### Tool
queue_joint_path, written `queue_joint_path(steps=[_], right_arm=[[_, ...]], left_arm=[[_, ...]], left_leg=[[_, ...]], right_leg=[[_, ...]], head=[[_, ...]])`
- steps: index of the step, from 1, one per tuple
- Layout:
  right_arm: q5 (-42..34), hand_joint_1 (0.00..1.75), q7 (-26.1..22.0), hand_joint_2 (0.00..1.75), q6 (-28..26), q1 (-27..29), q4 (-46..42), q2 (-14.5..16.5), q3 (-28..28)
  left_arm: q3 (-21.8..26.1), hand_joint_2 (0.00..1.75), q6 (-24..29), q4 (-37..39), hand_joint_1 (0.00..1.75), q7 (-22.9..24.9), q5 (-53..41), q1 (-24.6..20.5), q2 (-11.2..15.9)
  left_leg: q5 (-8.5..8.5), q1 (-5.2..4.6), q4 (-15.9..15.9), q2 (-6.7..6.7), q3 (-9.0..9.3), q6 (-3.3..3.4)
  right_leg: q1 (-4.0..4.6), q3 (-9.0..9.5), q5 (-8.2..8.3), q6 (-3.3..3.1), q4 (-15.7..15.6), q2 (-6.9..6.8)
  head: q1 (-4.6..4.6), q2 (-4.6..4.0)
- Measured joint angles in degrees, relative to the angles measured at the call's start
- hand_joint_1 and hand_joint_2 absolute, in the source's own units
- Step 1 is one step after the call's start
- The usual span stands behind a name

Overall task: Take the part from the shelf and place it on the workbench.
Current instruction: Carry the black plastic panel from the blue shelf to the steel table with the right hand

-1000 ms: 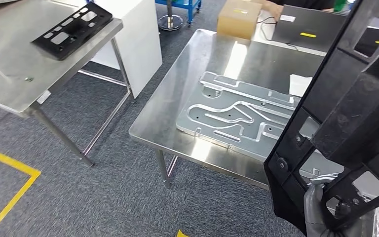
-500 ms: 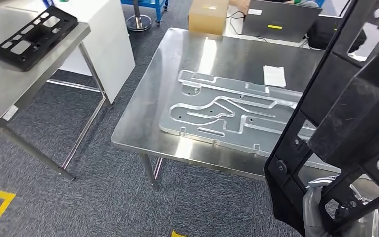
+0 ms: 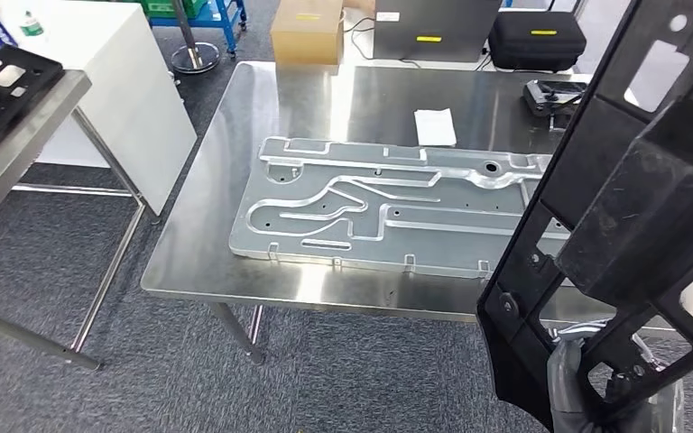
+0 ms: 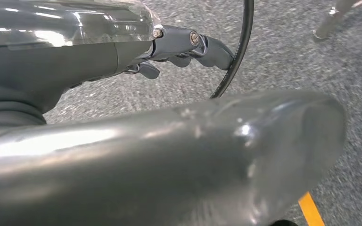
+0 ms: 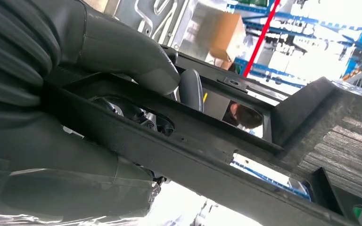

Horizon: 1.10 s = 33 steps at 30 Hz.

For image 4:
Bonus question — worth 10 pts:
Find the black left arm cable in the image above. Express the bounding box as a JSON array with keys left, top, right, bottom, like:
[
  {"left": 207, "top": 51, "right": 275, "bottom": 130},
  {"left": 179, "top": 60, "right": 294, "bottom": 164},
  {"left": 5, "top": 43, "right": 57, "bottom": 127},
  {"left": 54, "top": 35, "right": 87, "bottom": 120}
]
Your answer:
[{"left": 210, "top": 0, "right": 255, "bottom": 99}]

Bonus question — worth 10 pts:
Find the steel workbench leg frame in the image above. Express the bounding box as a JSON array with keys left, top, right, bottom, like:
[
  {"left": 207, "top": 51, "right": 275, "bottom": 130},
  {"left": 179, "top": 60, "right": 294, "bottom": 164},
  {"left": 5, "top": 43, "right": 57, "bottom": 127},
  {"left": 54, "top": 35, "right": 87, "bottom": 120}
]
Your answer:
[{"left": 312, "top": 0, "right": 362, "bottom": 40}]

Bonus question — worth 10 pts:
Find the yellow floor tape square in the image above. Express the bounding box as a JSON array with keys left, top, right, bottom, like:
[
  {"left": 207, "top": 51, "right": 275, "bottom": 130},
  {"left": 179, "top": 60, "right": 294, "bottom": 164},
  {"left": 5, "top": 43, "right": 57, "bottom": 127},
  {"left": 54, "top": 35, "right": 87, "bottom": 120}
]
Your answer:
[{"left": 298, "top": 191, "right": 326, "bottom": 226}]

